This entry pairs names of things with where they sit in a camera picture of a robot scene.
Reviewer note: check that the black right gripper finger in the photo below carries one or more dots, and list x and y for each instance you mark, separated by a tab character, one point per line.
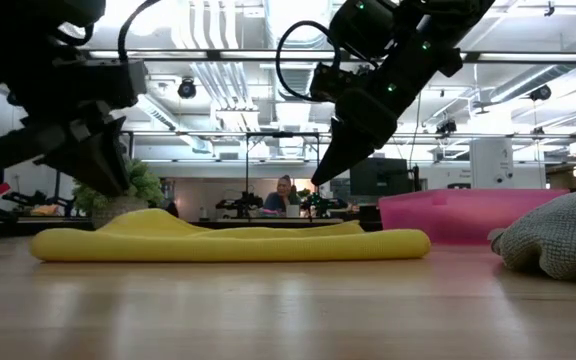
343	155

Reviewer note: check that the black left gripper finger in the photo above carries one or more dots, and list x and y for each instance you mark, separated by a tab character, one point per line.
103	160

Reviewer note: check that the yellow microfiber towel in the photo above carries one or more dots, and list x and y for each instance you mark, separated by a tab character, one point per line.
218	247

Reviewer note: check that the grey microfiber towel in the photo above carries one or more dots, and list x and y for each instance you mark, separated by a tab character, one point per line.
563	235

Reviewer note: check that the black background robot arm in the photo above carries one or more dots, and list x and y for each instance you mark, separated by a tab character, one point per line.
28	200
240	204
323	204

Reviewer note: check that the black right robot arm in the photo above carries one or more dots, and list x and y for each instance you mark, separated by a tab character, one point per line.
438	20

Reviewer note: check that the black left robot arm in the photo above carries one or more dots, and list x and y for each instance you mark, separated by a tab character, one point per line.
18	40

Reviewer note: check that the black computer monitor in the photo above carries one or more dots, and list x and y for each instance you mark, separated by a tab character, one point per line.
388	177

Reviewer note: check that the green plant in patterned pot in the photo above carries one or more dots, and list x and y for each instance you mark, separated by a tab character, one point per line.
145	187

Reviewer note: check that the white cup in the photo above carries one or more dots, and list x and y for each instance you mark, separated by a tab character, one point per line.
293	211

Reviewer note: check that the person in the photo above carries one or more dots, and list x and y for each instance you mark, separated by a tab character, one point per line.
280	200

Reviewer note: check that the black metal rack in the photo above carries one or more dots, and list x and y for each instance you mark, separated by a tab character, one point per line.
246	170

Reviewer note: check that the pink plastic tray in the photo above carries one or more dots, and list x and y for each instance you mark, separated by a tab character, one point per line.
443	215

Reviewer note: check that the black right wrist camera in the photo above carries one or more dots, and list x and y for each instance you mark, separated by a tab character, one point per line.
333	82

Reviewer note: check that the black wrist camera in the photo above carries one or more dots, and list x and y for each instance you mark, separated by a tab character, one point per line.
333	82
118	82

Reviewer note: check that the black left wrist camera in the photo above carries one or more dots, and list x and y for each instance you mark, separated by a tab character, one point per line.
118	82

